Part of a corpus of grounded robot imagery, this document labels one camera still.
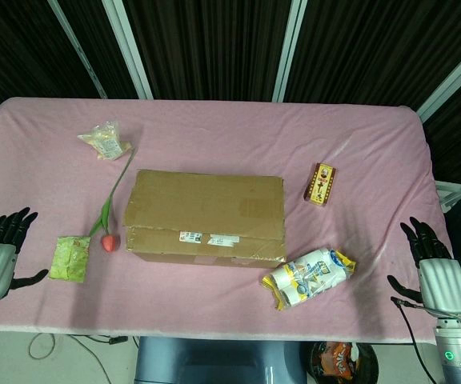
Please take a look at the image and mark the white partition frame post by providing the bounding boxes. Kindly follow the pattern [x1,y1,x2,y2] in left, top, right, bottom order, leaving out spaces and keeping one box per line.
[102,0,154,101]
[48,0,108,100]
[416,39,461,121]
[272,0,308,104]

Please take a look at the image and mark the orange snack bag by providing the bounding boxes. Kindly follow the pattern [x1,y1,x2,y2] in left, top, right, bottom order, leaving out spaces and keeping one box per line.
[318,342,362,379]

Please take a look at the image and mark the artificial red tulip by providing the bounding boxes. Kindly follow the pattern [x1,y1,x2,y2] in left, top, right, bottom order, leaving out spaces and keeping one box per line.
[88,147,138,254]

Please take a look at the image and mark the small red yellow box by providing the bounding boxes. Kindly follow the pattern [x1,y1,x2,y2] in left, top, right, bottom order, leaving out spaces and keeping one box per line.
[303,162,339,208]

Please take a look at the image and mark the black round bin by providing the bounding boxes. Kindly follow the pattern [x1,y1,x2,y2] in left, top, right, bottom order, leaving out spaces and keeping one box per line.
[309,341,379,384]

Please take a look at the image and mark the green snack packet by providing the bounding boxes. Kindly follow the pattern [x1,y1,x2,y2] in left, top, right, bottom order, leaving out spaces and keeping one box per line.
[48,235,92,284]

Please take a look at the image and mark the large brown cardboard box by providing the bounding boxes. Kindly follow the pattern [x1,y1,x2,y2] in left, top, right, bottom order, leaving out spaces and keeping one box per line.
[122,169,288,270]

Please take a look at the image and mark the grey metal rack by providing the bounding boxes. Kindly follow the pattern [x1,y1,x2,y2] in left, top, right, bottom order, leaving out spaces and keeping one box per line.
[434,179,461,210]

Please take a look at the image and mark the pink tablecloth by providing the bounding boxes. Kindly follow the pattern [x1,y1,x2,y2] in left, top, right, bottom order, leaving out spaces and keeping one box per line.
[0,97,455,345]

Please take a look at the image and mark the clear yellow snack bag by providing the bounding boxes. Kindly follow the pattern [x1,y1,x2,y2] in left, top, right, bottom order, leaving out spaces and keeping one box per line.
[77,121,132,162]

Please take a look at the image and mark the blue chair seat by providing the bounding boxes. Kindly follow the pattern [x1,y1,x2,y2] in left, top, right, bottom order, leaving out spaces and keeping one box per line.
[134,337,310,384]

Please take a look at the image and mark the lint roller refill pack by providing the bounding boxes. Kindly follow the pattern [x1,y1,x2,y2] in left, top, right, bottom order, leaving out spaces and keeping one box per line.
[261,246,358,312]

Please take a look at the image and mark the black floor cable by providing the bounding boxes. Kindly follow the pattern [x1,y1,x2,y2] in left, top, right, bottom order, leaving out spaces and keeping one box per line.
[70,334,130,384]

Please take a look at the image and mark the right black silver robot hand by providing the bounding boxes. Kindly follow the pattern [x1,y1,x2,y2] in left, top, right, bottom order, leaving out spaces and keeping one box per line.
[387,216,461,320]

